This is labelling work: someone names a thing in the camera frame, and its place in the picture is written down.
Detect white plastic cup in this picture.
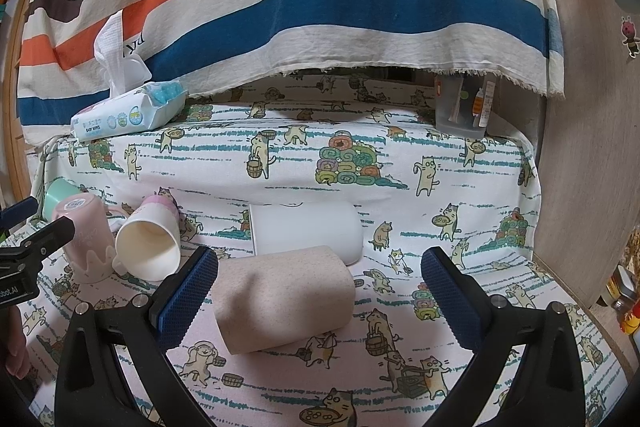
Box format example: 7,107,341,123
248,202,363,265

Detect wooden door frame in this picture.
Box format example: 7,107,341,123
1,0,35,205

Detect beige speckled cup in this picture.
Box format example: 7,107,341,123
210,246,356,355

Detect clear plastic storage box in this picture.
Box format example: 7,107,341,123
434,75,497,140

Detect pink crown-edged cup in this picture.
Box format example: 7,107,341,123
52,193,115,284

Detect cat print bed sheet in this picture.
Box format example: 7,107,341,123
42,77,627,426

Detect mint green cup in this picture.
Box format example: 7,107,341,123
42,178,80,221

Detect baby wipes pack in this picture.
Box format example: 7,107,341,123
70,11,188,143

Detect left hand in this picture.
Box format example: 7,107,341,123
6,306,30,379

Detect white mug purple base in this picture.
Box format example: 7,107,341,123
112,195,181,282

